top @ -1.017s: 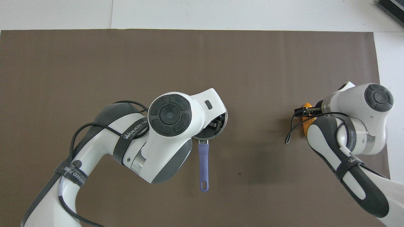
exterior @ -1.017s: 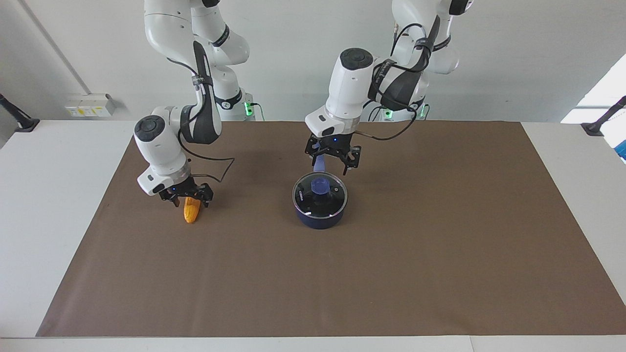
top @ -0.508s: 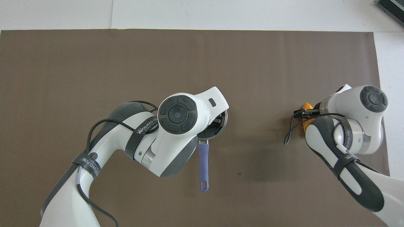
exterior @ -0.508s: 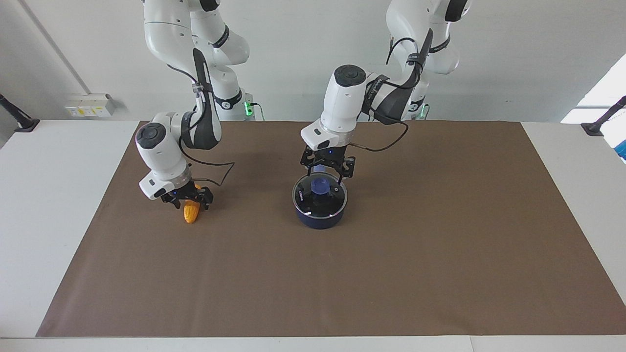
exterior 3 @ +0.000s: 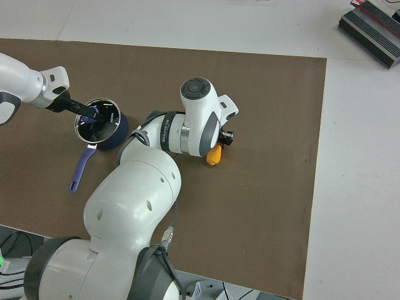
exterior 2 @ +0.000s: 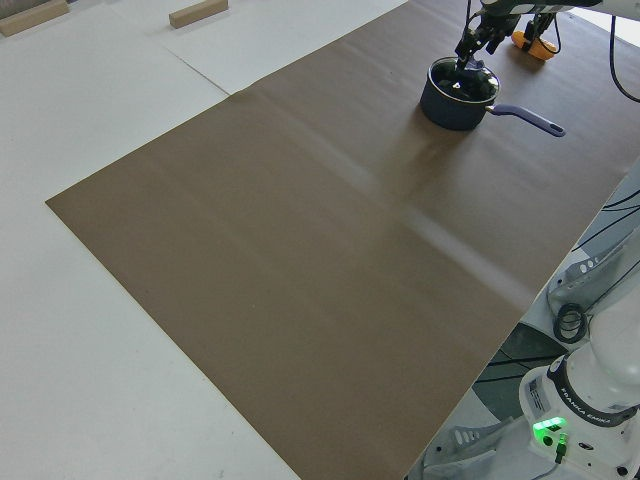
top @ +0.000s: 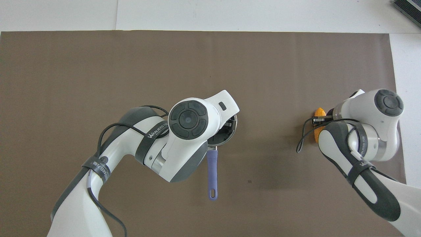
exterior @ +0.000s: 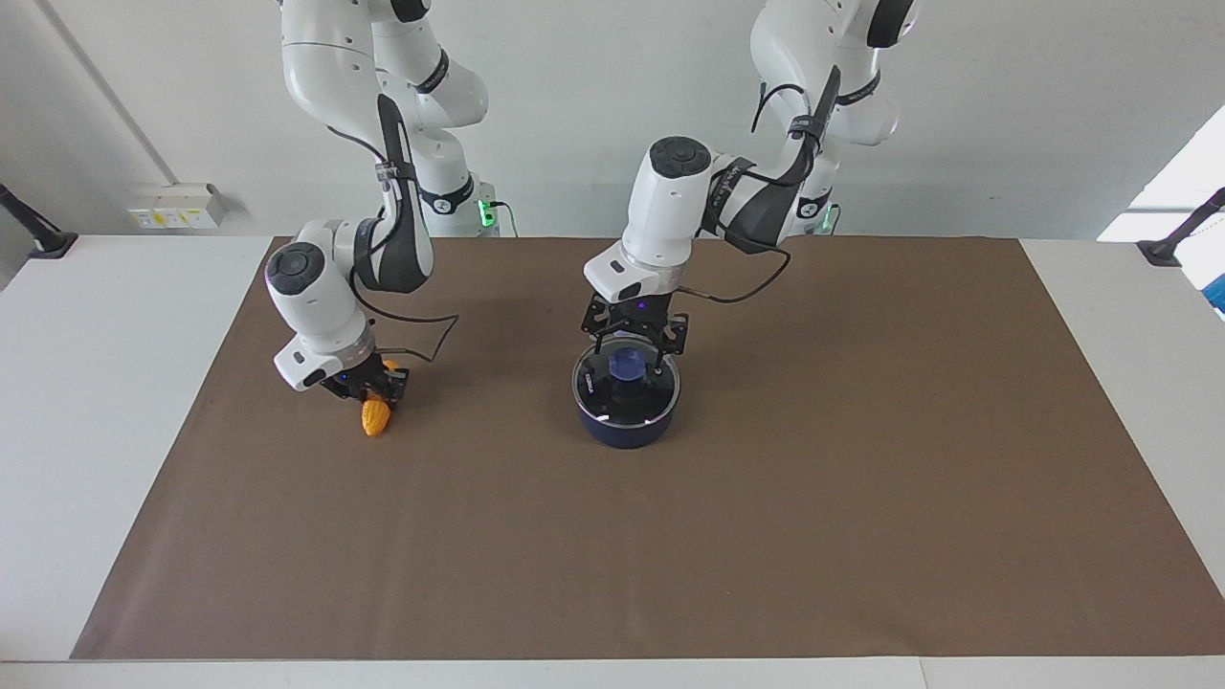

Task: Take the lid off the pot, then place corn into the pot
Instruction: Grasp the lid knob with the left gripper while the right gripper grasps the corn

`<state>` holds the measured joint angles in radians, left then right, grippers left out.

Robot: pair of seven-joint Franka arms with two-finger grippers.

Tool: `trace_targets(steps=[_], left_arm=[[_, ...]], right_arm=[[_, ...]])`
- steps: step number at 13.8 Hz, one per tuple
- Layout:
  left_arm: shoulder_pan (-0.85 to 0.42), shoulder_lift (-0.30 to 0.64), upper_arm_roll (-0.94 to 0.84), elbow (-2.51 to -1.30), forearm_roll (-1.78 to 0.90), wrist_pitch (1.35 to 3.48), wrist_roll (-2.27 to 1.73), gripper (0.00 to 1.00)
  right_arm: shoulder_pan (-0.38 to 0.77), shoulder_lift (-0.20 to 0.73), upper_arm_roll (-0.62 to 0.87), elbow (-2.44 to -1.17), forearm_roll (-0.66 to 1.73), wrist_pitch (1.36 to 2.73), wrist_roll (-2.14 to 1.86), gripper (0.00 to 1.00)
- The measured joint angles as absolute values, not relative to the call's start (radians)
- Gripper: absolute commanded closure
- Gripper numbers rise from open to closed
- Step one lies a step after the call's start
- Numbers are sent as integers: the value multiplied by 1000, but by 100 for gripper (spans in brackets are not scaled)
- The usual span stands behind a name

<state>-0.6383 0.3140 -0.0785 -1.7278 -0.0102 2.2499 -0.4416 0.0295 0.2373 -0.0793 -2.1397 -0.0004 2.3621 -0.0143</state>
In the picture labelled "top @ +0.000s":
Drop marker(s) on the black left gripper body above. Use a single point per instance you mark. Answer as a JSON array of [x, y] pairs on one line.
[[228, 126]]

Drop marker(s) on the brown table mat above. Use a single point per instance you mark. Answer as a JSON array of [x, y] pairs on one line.
[[263, 65]]

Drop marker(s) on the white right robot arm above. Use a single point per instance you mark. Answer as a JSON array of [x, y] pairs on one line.
[[361, 105]]

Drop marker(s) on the dark grey ribbed panel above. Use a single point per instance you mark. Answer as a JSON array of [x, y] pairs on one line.
[[409, 10]]

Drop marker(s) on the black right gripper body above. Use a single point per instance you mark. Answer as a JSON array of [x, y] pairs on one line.
[[324, 121]]

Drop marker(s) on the yellow corn cob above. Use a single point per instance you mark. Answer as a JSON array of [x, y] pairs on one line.
[[318, 113]]

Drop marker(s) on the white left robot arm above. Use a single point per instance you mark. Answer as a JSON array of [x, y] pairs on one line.
[[184, 154]]

